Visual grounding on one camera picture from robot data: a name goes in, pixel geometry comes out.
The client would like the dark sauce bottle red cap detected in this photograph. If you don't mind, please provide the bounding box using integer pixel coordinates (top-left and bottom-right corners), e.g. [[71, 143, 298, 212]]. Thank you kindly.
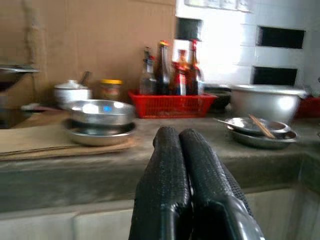
[[186, 39, 205, 96]]

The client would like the tan cardboard mat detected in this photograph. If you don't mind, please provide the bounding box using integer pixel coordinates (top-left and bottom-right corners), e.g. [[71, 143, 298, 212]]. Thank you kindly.
[[0, 123, 140, 161]]

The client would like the small red-capped sauce bottle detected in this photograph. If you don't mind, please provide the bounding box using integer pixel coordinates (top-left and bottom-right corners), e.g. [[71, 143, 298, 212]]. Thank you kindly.
[[169, 61, 187, 96]]

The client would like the wooden chopstick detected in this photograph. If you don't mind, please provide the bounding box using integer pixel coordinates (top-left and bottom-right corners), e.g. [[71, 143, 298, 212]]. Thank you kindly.
[[249, 114, 276, 140], [248, 114, 275, 140]]

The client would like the amber bottle red label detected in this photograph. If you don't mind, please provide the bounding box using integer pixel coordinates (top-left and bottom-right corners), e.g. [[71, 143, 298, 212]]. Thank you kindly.
[[174, 49, 190, 96]]

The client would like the red plastic basket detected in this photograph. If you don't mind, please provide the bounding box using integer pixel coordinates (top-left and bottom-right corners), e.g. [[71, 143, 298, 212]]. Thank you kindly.
[[128, 89, 218, 119]]

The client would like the tall dark glass bottle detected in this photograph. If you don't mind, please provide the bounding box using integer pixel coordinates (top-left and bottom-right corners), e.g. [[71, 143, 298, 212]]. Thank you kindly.
[[154, 39, 173, 96]]

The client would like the cardboard wall panel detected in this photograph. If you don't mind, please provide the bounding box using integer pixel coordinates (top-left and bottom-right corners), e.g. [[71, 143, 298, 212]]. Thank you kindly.
[[0, 0, 177, 111]]

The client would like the white ceramic lidded pot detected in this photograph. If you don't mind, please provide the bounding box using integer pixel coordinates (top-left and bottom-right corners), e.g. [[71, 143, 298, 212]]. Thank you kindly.
[[53, 79, 93, 109]]

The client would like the dark ceramic bowl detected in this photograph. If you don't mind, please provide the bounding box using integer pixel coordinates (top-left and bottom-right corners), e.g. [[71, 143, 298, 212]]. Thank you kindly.
[[203, 86, 232, 110]]

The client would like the red plastic basin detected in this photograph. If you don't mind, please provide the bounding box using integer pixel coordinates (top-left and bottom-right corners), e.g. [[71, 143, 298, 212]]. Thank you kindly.
[[294, 96, 320, 119]]

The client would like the large aluminium pot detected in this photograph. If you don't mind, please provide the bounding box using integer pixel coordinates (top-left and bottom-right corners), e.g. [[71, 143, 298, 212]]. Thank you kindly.
[[229, 84, 308, 123]]

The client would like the glass jar yellow lid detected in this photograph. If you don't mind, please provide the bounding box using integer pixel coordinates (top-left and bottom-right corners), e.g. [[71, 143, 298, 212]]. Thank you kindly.
[[99, 79, 123, 102]]

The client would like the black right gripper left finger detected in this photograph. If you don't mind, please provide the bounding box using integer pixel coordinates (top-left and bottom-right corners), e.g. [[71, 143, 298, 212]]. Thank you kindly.
[[128, 126, 193, 240]]

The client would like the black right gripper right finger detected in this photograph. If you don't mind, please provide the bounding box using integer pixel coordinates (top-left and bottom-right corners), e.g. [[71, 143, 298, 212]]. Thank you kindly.
[[178, 128, 266, 240]]

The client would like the dark condiment spoon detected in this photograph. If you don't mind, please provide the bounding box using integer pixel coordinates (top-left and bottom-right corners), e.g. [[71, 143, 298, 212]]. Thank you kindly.
[[79, 71, 91, 86]]

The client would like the clear glass bottle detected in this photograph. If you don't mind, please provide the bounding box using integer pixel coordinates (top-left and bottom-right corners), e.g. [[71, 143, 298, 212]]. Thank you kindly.
[[139, 46, 158, 95]]

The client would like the steel wok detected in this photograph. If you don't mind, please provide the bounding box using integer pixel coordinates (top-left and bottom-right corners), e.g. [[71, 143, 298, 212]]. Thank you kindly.
[[0, 63, 41, 94]]

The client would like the shallow steel dish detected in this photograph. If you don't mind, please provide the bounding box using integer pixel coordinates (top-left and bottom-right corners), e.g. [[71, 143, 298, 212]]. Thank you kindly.
[[224, 116, 292, 137]]

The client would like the steel plate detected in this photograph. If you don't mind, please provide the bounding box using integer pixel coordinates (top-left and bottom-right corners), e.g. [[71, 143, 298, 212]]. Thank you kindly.
[[226, 127, 298, 150], [61, 119, 138, 147]]

